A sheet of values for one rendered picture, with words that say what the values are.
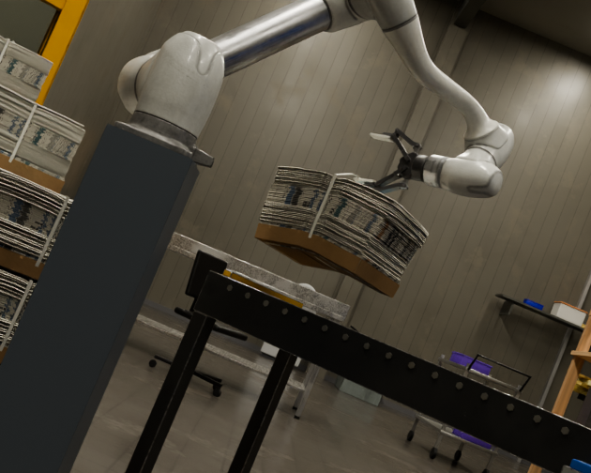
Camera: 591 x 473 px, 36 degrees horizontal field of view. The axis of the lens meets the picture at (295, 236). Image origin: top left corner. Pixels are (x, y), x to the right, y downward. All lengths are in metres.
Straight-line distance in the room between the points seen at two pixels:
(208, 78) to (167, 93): 0.10
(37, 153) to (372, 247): 1.12
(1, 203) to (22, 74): 1.27
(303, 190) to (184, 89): 0.70
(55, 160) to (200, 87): 1.06
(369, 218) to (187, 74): 0.72
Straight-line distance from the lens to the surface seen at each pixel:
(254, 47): 2.37
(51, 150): 3.01
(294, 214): 2.61
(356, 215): 2.52
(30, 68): 3.59
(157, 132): 2.03
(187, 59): 2.06
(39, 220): 2.41
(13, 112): 2.97
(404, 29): 2.41
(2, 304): 2.43
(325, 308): 7.44
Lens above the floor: 0.79
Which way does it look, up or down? 4 degrees up
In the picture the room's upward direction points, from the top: 23 degrees clockwise
